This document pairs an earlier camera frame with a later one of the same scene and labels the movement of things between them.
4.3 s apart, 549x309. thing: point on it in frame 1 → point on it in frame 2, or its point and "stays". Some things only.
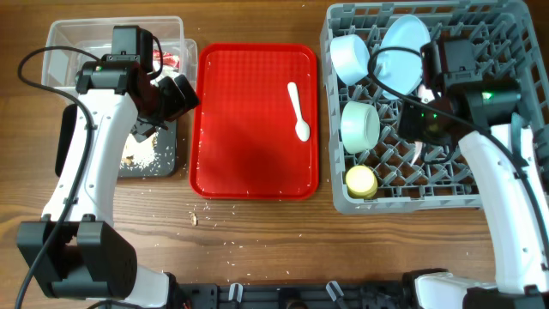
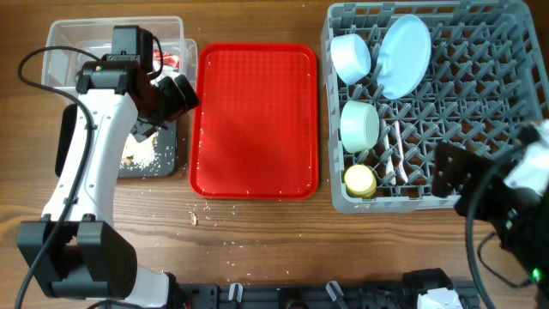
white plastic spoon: (302, 129) → (389, 169)
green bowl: (359, 126) stays
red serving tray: (244, 144) stays
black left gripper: (178, 104) stays
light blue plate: (401, 70) stays
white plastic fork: (418, 149) → (401, 169)
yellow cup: (361, 182) stays
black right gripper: (406, 128) → (460, 161)
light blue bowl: (349, 57) stays
